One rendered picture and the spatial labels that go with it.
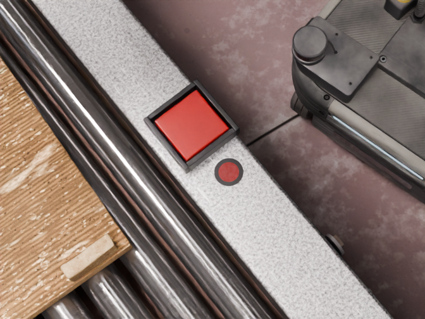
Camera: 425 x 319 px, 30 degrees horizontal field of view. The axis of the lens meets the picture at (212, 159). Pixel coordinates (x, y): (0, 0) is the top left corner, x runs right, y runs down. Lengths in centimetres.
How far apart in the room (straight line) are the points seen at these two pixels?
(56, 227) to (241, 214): 20
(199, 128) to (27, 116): 19
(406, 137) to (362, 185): 25
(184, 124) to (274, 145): 98
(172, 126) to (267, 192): 13
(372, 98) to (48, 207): 92
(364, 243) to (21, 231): 107
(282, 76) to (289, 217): 107
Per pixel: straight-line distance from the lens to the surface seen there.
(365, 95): 163
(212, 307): 88
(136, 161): 87
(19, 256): 86
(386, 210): 181
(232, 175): 86
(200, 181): 86
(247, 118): 186
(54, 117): 92
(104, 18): 95
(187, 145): 86
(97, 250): 81
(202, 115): 87
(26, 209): 87
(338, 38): 163
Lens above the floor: 174
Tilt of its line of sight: 72 degrees down
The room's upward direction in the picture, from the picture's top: 11 degrees counter-clockwise
